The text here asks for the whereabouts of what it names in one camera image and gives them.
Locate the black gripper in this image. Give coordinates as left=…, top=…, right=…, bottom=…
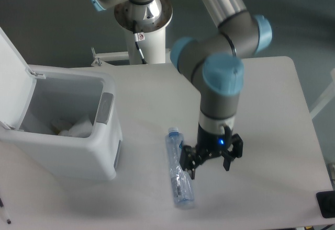
left=180, top=124, right=243, bottom=180

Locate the clear blue plastic bottle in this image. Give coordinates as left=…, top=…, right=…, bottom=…
left=165, top=127, right=194, bottom=206

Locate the white wrapper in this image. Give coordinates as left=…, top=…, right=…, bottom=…
left=58, top=115, right=93, bottom=138

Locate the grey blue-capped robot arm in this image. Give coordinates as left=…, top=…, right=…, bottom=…
left=90, top=0, right=272, bottom=177

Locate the white yellow trash in can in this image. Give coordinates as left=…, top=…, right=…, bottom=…
left=51, top=119, right=72, bottom=134

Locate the white trash can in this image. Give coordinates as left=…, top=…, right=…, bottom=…
left=1, top=65, right=122, bottom=181

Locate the white trash can lid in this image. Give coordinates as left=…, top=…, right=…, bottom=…
left=1, top=30, right=46, bottom=130

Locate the black device at edge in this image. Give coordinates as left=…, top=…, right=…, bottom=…
left=316, top=190, right=334, bottom=219

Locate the black white pen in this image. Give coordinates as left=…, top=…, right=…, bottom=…
left=0, top=199, right=12, bottom=225

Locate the white frame at right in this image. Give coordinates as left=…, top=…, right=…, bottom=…
left=309, top=69, right=334, bottom=120

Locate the black cable on pedestal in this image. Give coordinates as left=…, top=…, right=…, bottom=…
left=132, top=20, right=149, bottom=65

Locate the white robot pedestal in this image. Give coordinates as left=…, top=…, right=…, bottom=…
left=114, top=0, right=173, bottom=63

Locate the white metal base frame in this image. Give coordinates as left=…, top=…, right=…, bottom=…
left=91, top=47, right=171, bottom=67

